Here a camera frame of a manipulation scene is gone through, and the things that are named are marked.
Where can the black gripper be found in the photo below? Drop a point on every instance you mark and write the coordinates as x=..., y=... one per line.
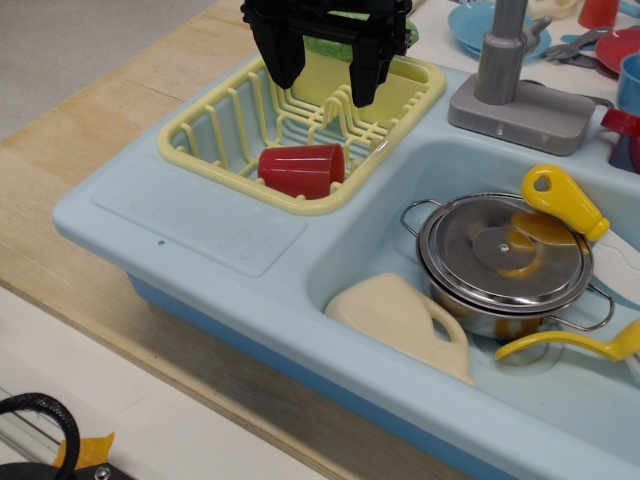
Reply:
x=377, y=30

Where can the red plastic cup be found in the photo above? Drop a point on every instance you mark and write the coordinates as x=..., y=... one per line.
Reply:
x=307, y=171

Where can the orange plastic cup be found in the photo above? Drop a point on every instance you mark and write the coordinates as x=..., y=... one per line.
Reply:
x=598, y=13

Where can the blue plastic cup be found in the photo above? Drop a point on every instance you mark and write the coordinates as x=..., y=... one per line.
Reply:
x=628, y=94

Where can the green plastic plate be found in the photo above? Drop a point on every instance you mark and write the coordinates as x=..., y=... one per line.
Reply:
x=342, y=51

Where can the yellow dish rack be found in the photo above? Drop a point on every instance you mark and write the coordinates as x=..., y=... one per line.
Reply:
x=221, y=135

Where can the blue plastic plate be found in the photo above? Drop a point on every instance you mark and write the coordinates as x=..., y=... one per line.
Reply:
x=470, y=22

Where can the grey toy faucet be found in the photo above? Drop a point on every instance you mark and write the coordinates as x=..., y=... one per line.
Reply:
x=497, y=103

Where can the cream plastic item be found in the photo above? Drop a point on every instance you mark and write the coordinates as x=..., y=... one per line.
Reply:
x=556, y=9

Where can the grey plastic fork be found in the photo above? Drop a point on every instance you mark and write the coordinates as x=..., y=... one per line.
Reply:
x=570, y=50

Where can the steel pot lid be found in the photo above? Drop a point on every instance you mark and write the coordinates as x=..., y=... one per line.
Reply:
x=494, y=252

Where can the cream plastic pitcher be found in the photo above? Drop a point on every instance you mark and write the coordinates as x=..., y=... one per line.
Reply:
x=390, y=310

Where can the light blue toy sink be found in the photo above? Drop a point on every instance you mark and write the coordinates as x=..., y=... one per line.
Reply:
x=259, y=278

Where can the steel pot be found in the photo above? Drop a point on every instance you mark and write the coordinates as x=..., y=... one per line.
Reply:
x=592, y=310

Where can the red plastic plate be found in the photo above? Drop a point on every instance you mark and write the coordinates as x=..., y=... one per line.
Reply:
x=614, y=47

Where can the yellow plastic spoon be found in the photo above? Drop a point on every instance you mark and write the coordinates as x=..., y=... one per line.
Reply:
x=624, y=345

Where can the yellow tape piece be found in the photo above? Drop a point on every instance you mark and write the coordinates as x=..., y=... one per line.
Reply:
x=92, y=451

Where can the black device base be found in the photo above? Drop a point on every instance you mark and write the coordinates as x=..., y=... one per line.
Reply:
x=38, y=471

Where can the red pot with handle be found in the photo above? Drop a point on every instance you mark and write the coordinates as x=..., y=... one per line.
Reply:
x=625, y=155

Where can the yellow handled toy knife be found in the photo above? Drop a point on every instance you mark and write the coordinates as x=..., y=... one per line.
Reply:
x=549, y=189

